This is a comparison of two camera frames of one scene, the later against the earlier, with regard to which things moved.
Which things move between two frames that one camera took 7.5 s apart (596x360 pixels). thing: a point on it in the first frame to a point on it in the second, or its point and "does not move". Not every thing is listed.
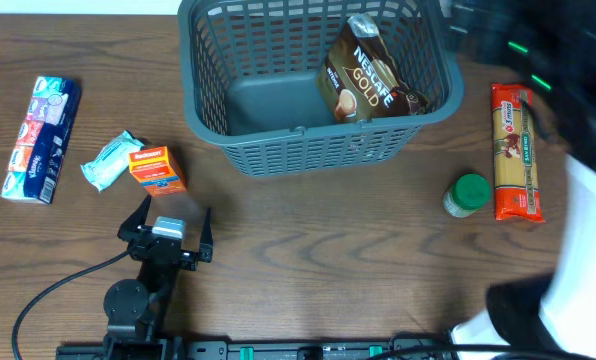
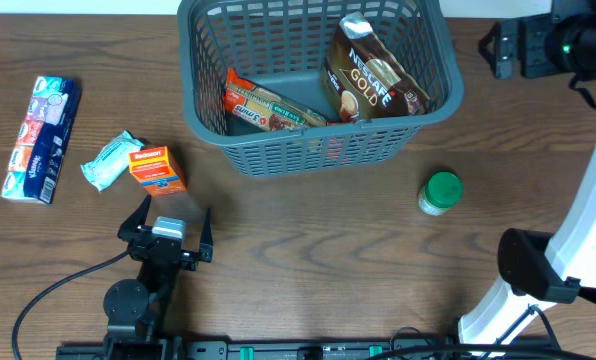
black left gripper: x=189 y=261 does not move
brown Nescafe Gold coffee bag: x=357 y=80 does not move
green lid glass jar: x=468 y=193 to x=441 y=191
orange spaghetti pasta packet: x=516 y=191 to x=265 y=108
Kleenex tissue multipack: x=41 y=148 does not move
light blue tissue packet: x=111 y=162 does not move
